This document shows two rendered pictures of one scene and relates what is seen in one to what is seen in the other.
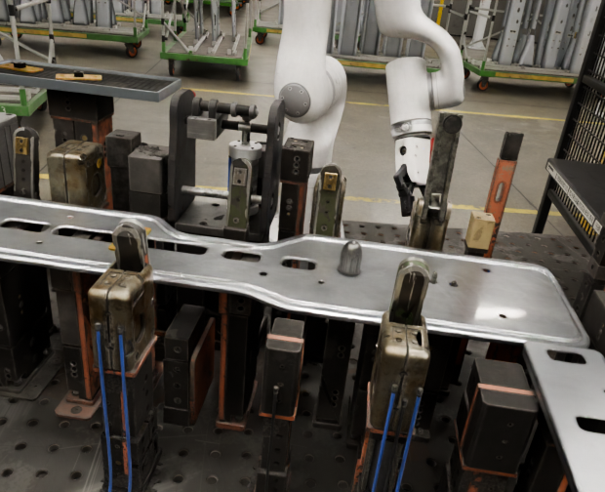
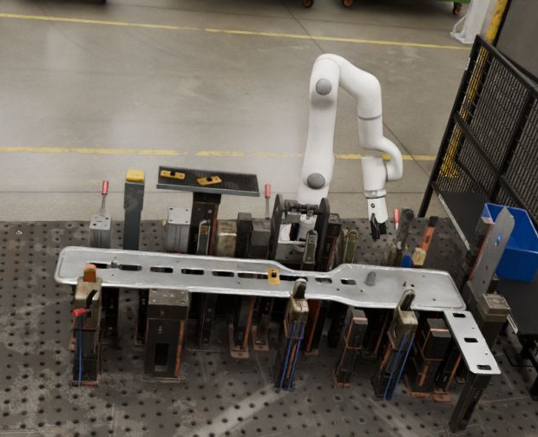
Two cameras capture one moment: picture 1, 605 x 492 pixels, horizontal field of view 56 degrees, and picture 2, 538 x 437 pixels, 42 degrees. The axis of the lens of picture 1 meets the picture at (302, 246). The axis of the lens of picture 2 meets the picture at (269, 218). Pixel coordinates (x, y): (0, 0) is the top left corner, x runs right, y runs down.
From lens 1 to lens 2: 1.64 m
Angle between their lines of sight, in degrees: 15
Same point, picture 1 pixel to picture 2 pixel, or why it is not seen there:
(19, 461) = (232, 379)
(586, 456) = (468, 350)
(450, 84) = (396, 172)
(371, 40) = not seen: outside the picture
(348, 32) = not seen: outside the picture
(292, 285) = (351, 294)
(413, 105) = (377, 182)
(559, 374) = (457, 322)
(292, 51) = (315, 155)
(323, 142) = (323, 194)
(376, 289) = (383, 291)
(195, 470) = (305, 374)
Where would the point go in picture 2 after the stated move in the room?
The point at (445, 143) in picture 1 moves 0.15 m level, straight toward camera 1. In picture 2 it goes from (405, 220) to (410, 244)
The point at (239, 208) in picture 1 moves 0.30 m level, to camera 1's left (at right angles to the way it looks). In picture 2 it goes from (311, 253) to (227, 251)
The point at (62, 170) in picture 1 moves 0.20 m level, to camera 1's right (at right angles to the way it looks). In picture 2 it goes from (226, 241) to (282, 242)
